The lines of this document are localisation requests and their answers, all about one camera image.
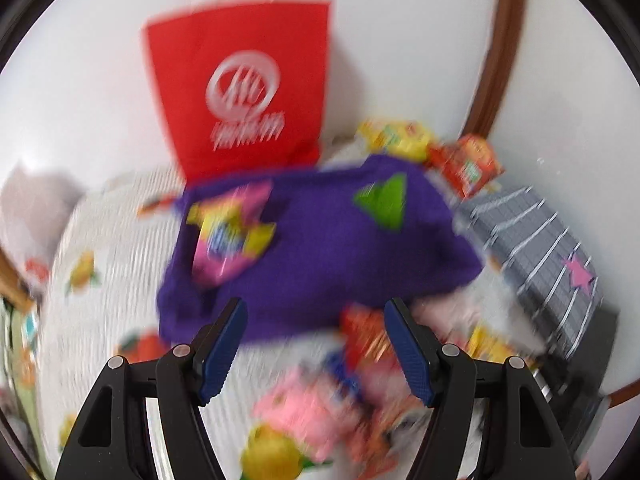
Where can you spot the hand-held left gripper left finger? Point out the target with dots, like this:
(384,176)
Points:
(225,350)

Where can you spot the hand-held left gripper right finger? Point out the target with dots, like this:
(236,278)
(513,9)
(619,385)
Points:
(410,355)

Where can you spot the red snack packet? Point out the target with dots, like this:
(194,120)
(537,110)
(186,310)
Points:
(362,330)

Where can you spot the pink panda snack packet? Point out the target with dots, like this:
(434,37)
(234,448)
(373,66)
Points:
(305,405)

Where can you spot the blue snack packet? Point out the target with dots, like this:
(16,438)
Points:
(345,375)

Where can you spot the pink yellow snack packet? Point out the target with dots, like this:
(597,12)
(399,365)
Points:
(225,245)

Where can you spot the fruit-print bed sheet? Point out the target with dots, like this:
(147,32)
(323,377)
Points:
(115,260)

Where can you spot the purple towel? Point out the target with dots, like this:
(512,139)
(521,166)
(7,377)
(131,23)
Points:
(320,240)

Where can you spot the green snack packet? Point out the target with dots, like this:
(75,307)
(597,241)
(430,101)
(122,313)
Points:
(385,202)

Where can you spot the grey checked quilt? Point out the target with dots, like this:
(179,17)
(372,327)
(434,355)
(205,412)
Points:
(540,260)

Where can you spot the orange chips bag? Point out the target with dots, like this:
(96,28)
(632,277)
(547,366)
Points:
(470,165)

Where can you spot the yellow chips bag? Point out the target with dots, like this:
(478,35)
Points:
(400,140)

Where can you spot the wooden nightstand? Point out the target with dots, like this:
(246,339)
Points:
(15,280)

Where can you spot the grey paper sheet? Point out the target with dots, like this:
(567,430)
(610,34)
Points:
(35,205)

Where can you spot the red paper bag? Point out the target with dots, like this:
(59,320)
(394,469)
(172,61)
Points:
(240,60)

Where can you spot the wooden bed frame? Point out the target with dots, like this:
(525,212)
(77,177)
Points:
(500,50)

